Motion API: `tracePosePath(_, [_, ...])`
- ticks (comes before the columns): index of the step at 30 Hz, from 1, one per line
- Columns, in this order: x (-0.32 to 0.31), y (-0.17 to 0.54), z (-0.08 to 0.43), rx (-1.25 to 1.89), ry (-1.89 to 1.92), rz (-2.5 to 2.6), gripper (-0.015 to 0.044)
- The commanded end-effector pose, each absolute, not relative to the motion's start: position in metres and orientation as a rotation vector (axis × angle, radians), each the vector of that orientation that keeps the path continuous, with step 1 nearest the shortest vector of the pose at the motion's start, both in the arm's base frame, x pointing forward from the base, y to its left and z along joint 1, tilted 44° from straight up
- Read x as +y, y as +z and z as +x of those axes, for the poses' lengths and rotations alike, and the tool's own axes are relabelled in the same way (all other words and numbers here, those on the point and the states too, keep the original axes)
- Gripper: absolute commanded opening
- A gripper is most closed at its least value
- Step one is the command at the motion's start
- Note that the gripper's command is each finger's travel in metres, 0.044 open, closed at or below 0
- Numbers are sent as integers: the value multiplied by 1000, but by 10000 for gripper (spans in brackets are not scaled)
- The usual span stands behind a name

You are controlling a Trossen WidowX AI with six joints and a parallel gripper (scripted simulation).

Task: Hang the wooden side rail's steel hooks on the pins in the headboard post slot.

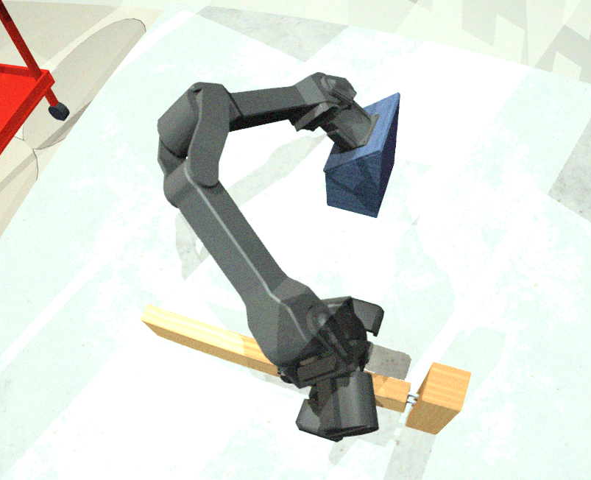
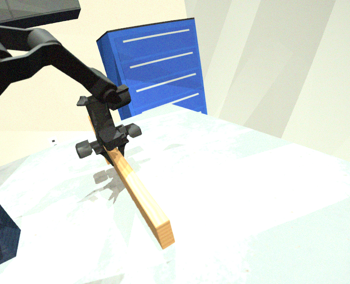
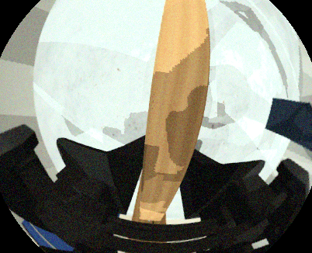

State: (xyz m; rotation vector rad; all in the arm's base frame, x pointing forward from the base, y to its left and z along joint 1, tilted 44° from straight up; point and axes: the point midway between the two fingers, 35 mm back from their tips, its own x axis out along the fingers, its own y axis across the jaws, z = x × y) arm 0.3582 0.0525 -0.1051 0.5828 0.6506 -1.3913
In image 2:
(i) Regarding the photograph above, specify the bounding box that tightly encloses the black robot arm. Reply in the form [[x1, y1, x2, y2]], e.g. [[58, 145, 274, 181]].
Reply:
[[0, 26, 131, 151]]

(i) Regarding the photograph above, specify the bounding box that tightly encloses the wooden rail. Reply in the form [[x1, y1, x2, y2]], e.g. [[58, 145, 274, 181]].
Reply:
[[105, 148, 175, 250]]

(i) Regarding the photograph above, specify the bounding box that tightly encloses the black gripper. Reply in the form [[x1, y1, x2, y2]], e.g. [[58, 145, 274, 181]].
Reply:
[[75, 114, 142, 166]]

